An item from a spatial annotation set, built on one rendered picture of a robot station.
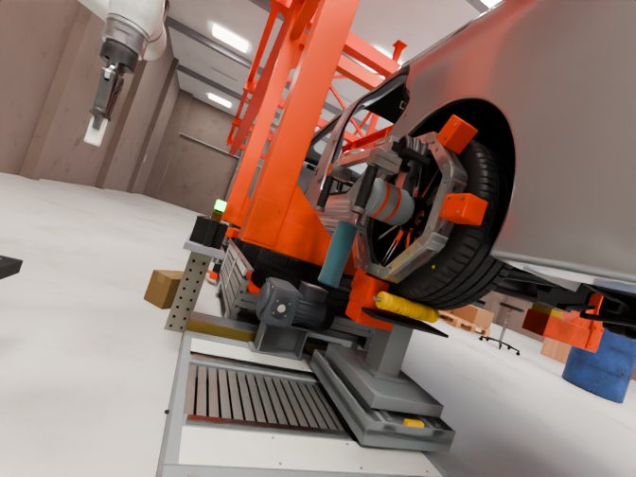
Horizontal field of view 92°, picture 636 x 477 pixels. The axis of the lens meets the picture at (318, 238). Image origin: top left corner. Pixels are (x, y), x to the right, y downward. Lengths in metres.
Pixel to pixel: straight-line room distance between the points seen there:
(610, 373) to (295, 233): 4.43
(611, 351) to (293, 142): 4.57
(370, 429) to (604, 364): 4.33
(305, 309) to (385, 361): 0.39
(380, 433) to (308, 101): 1.36
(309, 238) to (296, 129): 0.52
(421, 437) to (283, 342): 0.71
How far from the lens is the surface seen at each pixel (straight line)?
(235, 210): 3.37
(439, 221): 0.98
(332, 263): 1.20
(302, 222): 1.52
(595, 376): 5.21
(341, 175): 1.27
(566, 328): 3.00
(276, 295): 1.31
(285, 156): 1.50
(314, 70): 1.64
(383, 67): 4.97
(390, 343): 1.26
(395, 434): 1.17
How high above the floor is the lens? 0.62
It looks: 1 degrees up
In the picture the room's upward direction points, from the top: 19 degrees clockwise
